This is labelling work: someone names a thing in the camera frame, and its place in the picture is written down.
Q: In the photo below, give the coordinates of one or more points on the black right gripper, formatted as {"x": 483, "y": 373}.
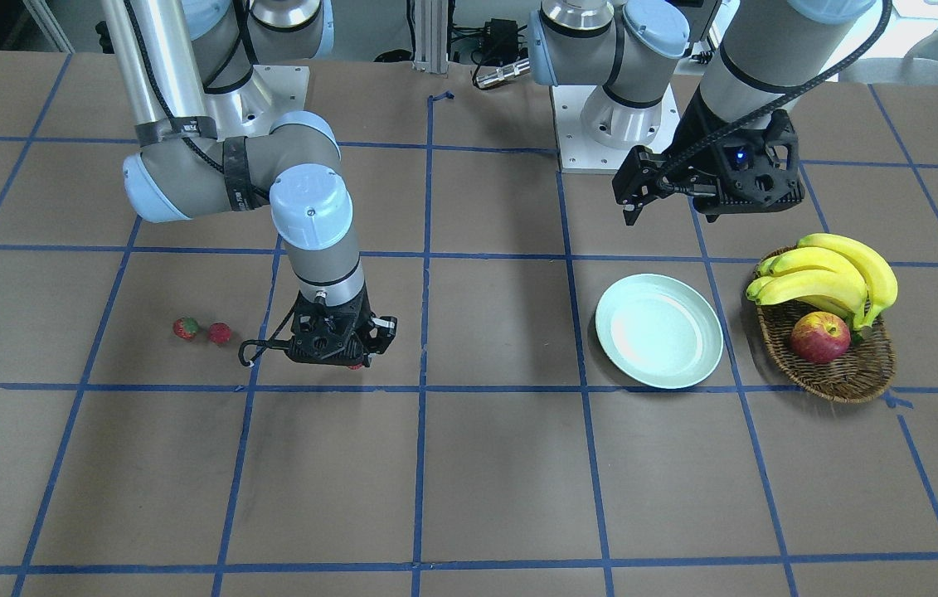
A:
{"x": 381, "y": 327}

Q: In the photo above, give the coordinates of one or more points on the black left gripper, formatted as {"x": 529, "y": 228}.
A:
{"x": 691, "y": 135}

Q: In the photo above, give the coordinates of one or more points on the round red strawberry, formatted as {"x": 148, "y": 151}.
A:
{"x": 219, "y": 333}

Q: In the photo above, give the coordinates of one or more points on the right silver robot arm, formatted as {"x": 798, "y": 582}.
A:
{"x": 169, "y": 53}

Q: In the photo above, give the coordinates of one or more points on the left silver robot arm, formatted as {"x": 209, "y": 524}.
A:
{"x": 771, "y": 54}

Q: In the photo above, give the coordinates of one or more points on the pale green plate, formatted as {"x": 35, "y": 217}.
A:
{"x": 659, "y": 331}

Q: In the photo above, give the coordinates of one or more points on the strawberry with green cap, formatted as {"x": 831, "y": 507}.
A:
{"x": 187, "y": 328}

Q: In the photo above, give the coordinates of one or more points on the yellow banana bunch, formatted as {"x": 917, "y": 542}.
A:
{"x": 834, "y": 273}

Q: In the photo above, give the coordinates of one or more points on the red apple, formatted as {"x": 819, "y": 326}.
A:
{"x": 820, "y": 337}

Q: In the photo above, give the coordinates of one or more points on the brown wicker basket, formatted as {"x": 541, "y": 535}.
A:
{"x": 861, "y": 374}

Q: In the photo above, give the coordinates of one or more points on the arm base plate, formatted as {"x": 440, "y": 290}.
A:
{"x": 585, "y": 133}
{"x": 251, "y": 105}

